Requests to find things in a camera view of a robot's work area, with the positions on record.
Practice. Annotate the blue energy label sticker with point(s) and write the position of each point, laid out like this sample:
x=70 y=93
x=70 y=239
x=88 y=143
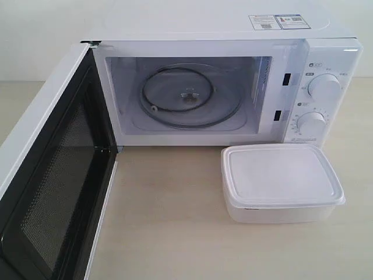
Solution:
x=291 y=22

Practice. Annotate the white microwave oven body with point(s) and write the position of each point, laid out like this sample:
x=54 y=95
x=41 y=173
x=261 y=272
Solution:
x=271 y=67

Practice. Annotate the white microwave door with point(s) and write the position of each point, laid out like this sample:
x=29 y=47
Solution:
x=57 y=167

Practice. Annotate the upper white control knob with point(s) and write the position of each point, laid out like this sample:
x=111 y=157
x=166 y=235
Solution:
x=324 y=87

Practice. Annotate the glass turntable plate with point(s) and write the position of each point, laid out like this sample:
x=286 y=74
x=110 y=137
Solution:
x=190 y=95

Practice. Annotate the lower white timer knob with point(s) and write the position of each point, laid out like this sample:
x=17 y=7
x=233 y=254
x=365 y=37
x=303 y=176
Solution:
x=312 y=123

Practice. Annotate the white plastic lidded container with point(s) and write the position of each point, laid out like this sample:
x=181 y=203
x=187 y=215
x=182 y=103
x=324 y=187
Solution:
x=279 y=183

